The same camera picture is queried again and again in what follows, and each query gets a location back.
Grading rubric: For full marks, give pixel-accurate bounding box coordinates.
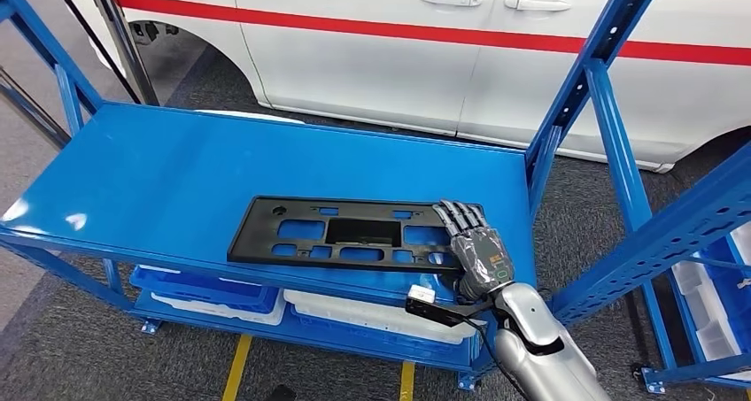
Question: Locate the blue steel shelf rack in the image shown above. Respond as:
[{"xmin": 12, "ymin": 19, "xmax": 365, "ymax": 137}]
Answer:
[
  {"xmin": 0, "ymin": 0, "xmax": 751, "ymax": 392},
  {"xmin": 631, "ymin": 219, "xmax": 751, "ymax": 395}
]

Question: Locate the grey metal bar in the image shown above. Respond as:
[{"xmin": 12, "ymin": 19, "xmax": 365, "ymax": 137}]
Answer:
[{"xmin": 0, "ymin": 66, "xmax": 72, "ymax": 149}]

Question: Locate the chrome stanchion post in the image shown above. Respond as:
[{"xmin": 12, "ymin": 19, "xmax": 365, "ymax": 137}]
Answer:
[{"xmin": 86, "ymin": 0, "xmax": 160, "ymax": 107}]

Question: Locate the yellow floor tape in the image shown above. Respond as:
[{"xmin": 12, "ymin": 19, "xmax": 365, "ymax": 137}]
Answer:
[{"xmin": 221, "ymin": 335, "xmax": 416, "ymax": 401}]

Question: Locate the black barrier belt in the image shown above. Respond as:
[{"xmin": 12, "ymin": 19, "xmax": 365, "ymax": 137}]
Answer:
[{"xmin": 46, "ymin": 0, "xmax": 143, "ymax": 105}]

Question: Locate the long black plastic part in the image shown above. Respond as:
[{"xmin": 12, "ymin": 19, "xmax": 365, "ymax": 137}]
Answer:
[{"xmin": 227, "ymin": 196, "xmax": 488, "ymax": 274}]

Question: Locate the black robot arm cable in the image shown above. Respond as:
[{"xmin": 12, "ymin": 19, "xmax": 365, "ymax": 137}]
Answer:
[{"xmin": 468, "ymin": 316, "xmax": 530, "ymax": 401}]

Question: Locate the white car red stripe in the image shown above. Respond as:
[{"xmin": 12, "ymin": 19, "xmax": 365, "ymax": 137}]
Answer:
[{"xmin": 58, "ymin": 0, "xmax": 751, "ymax": 174}]

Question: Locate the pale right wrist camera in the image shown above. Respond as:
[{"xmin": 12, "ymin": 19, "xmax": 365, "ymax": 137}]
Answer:
[{"xmin": 405, "ymin": 284, "xmax": 495, "ymax": 329}]

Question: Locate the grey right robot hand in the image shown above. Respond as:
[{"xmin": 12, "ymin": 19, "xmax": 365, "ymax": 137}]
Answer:
[{"xmin": 432, "ymin": 199, "xmax": 517, "ymax": 304}]

